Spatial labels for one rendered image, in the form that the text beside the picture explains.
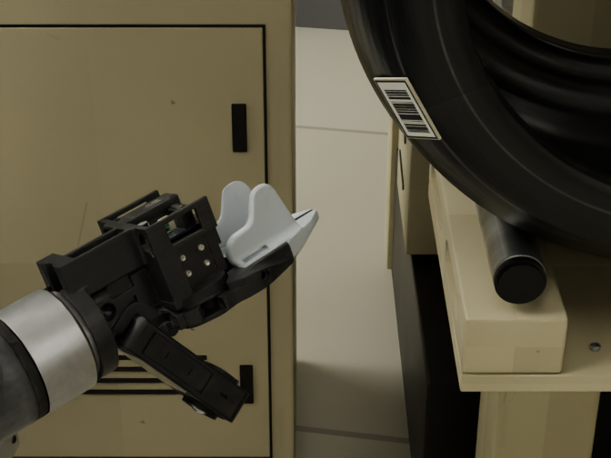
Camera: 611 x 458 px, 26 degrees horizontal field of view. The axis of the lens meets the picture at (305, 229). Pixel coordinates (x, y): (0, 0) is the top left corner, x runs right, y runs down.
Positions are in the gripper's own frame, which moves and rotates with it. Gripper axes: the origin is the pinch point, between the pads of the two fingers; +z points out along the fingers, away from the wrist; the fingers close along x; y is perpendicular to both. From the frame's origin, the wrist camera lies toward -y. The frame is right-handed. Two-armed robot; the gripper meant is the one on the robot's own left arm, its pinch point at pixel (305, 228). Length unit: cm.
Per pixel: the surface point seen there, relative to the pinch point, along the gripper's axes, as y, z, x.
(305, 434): -76, 51, 106
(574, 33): -4, 50, 17
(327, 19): -42, 180, 242
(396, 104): 4.7, 12.6, 1.0
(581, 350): -24.2, 23.6, 0.7
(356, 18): 12.2, 11.8, 1.5
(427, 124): 2.7, 13.1, -1.3
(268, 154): -17, 44, 74
